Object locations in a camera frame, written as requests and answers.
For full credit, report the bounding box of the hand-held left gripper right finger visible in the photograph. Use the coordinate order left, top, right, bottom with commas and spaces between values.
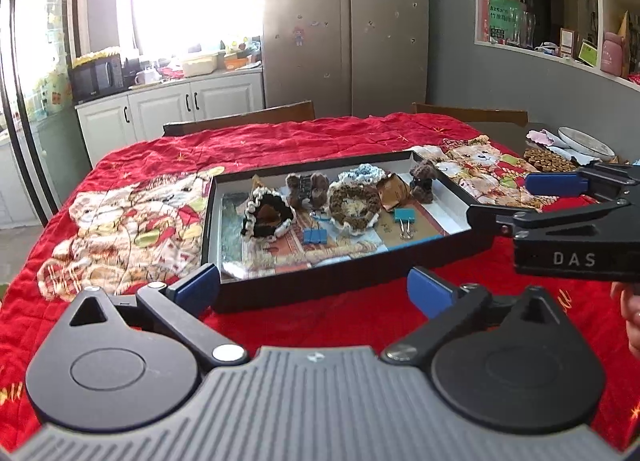
380, 267, 564, 367

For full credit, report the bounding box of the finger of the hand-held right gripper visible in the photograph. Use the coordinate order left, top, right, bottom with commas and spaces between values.
525, 163, 640, 204
467, 200, 632, 242

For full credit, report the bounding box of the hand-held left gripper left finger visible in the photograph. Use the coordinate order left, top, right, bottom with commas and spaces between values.
67, 263, 250, 368

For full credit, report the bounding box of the black cardboard box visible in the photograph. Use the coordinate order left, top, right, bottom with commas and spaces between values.
200, 150, 499, 315

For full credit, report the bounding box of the teal binder clip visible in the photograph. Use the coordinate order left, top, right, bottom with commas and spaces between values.
393, 207, 422, 241

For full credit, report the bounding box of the black scrunchie with white trim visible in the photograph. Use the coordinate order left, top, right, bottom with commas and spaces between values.
241, 186, 297, 243

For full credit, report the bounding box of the brown paper triangular pouch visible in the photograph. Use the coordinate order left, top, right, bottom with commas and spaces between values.
250, 174, 282, 222
376, 175, 414, 212

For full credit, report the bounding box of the brown fuzzy bear hair clip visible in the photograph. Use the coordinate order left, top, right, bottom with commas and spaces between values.
408, 160, 439, 204

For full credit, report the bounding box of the blue binder clip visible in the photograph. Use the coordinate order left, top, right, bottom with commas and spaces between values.
302, 211, 330, 246

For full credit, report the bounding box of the olive brown scrunchie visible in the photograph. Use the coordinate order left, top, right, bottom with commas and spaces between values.
328, 180, 384, 236

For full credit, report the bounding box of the blue and white scrunchie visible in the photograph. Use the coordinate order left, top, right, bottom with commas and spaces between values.
337, 165, 384, 187

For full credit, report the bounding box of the brown fuzzy hair claw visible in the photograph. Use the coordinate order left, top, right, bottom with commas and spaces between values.
285, 172, 331, 210

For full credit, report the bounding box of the person's right hand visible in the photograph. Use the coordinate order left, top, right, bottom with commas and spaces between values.
611, 281, 640, 358

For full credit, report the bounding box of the wooden bead mat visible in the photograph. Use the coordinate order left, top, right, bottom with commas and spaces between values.
523, 148, 579, 174

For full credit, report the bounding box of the pink and white cloth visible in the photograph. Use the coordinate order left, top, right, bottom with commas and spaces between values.
526, 128, 564, 147

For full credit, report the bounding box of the white plate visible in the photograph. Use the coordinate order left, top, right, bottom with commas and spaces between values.
557, 127, 616, 162

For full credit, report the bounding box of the red printed blanket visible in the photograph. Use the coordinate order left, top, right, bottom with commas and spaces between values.
0, 112, 640, 452

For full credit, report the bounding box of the white kitchen cabinet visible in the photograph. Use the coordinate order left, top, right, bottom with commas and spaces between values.
75, 72, 265, 166

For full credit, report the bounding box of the beige storage container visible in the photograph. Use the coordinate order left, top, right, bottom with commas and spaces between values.
181, 53, 219, 78

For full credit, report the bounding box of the black microwave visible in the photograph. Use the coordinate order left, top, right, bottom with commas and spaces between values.
68, 55, 125, 102

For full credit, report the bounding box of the black framed glass door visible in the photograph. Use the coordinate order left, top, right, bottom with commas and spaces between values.
0, 0, 89, 228

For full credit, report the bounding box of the silver refrigerator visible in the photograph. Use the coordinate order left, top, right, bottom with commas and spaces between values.
261, 0, 430, 118

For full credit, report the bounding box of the white wall shelf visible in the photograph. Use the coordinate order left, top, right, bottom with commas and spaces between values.
472, 0, 640, 90

